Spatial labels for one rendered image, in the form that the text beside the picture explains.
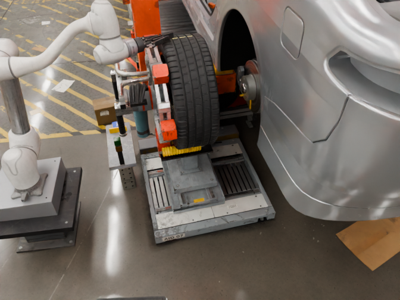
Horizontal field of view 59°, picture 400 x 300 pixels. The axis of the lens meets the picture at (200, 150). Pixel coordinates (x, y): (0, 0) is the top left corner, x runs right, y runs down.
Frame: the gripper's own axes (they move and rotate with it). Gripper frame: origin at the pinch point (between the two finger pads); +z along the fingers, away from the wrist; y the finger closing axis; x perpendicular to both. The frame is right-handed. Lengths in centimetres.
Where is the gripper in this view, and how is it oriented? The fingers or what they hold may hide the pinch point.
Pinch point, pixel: (167, 36)
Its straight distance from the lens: 200.4
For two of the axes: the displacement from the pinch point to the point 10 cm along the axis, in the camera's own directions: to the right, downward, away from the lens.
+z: 7.8, -4.0, 4.8
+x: -0.4, -8.0, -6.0
